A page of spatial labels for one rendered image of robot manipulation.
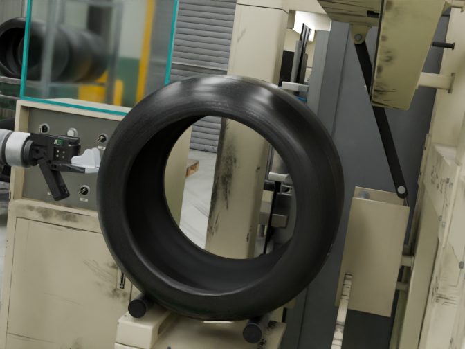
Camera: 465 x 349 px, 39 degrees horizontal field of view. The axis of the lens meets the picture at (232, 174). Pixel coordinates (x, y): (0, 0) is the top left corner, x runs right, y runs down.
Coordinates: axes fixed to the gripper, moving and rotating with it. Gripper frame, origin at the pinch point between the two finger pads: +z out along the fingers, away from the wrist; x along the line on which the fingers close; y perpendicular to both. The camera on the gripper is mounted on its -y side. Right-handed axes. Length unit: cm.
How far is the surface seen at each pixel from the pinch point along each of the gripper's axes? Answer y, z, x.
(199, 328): -38.6, 27.3, 8.9
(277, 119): 20.1, 43.0, -11.7
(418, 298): -23, 82, 21
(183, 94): 22.4, 21.4, -11.5
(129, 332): -35.1, 14.8, -10.4
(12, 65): 8, -226, 332
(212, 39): 70, -219, 928
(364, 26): 44, 57, 19
